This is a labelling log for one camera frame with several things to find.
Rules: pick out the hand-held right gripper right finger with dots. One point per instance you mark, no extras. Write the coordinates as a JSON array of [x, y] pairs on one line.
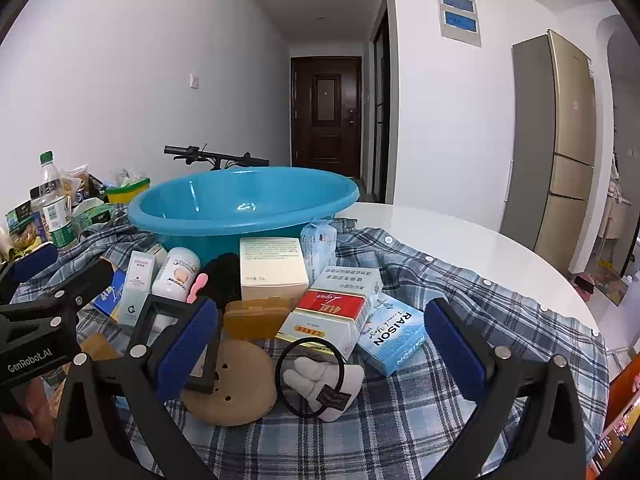
[[457, 352]]

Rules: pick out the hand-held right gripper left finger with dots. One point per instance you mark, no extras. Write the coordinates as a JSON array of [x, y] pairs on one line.
[[187, 347]]

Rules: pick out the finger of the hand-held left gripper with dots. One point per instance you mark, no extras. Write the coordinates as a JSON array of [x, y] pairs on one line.
[[85, 277], [35, 260]]

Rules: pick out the white green small box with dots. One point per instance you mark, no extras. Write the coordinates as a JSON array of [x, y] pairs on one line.
[[135, 280]]

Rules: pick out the round tan disc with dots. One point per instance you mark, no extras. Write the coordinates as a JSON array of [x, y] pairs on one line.
[[240, 390]]

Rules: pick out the blue plastic basin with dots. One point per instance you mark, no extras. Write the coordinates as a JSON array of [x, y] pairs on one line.
[[200, 230]]

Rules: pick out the white desktop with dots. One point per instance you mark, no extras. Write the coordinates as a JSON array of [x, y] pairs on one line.
[[475, 240]]

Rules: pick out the person's left hand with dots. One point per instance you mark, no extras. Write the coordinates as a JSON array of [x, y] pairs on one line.
[[20, 420]]

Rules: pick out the nut snack bag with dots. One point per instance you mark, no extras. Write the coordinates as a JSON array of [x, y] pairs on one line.
[[25, 238]]

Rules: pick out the green tea packet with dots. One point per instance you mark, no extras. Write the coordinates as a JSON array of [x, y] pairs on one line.
[[17, 220]]

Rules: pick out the clear bottle green cap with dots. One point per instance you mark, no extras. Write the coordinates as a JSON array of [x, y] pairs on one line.
[[52, 210]]

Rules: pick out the pink bow hair clip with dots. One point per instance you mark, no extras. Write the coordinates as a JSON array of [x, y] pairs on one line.
[[197, 287]]

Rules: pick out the pale blue cigarette pack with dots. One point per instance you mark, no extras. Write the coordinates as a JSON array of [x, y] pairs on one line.
[[395, 340]]

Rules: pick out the amber soap box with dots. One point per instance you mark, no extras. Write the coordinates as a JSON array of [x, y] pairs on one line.
[[255, 320]]

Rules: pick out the white lotion bottle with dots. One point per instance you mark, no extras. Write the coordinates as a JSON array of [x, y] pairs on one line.
[[175, 272]]

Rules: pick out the blue plaid shirt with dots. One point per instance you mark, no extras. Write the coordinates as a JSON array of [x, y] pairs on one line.
[[400, 410]]

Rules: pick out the black fuzzy cloth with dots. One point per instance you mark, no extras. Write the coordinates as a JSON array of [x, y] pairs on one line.
[[225, 275]]

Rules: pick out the brown snack bag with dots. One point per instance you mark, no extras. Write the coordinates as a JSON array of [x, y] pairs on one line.
[[77, 182]]

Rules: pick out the yellow green container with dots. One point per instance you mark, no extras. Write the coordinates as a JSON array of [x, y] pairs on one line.
[[127, 192]]

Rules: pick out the clear plastic packets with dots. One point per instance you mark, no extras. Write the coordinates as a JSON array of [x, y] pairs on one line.
[[127, 176]]

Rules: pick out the large cream box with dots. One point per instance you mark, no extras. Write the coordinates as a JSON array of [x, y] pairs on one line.
[[272, 272]]

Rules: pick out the white printed box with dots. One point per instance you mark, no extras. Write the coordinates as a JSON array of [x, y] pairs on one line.
[[350, 277]]

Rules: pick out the red white cigarette pack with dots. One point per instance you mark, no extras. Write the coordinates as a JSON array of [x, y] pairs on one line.
[[325, 305]]

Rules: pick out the light blue tissue pack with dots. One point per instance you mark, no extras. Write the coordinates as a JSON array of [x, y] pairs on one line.
[[317, 242]]

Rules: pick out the hanging beige coat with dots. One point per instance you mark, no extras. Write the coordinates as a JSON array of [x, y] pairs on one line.
[[616, 197]]

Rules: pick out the gold refrigerator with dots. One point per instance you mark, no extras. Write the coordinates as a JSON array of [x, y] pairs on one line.
[[565, 135]]

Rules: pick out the dark sliding door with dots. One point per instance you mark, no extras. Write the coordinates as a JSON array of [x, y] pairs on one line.
[[382, 110]]

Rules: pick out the dark wooden door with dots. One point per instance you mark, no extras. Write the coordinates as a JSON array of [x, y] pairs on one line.
[[325, 125]]

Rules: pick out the white wall switch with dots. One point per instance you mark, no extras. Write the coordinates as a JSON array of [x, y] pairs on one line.
[[194, 80]]

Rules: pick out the wall electrical panel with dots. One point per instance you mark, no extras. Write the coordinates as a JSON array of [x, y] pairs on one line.
[[457, 15]]

